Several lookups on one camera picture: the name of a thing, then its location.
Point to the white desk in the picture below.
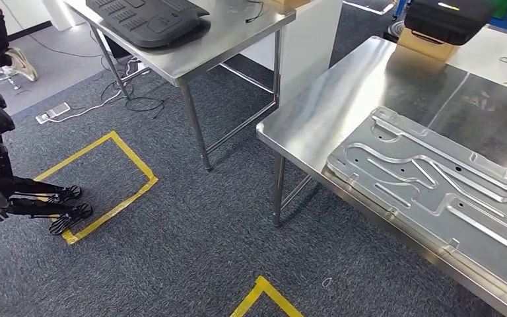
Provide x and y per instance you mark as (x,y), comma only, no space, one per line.
(481,57)

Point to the green plastic crate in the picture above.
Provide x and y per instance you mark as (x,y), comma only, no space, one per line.
(503,6)

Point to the black moulded panel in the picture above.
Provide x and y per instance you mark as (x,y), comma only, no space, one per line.
(148,22)

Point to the yellow floor tape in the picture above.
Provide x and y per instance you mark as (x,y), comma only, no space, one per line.
(261,283)
(134,157)

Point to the white floor tape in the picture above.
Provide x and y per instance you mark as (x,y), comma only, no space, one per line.
(367,8)

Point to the white power strip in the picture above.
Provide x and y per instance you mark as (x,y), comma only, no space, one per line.
(52,113)

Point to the brown cardboard box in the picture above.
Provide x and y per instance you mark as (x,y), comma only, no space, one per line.
(288,2)
(424,46)

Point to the stamped aluminium plate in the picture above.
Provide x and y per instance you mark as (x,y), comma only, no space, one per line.
(411,205)

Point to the steel workbench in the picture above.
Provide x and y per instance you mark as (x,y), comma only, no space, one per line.
(345,96)

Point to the white table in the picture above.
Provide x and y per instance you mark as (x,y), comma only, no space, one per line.
(310,43)

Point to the steel table frame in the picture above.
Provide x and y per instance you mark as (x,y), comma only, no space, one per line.
(218,48)

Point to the office chair base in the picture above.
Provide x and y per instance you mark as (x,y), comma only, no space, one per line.
(2,74)

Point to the black carry case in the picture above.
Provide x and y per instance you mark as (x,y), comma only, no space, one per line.
(446,22)

